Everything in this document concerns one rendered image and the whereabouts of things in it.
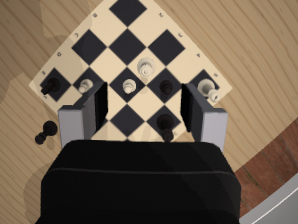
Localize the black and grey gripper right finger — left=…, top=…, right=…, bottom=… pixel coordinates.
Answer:
left=180, top=83, right=228, bottom=153

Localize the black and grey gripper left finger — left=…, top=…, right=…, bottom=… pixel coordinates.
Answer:
left=58, top=82, right=108, bottom=149

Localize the chessboard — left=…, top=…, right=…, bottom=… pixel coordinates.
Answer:
left=28, top=0, right=233, bottom=142

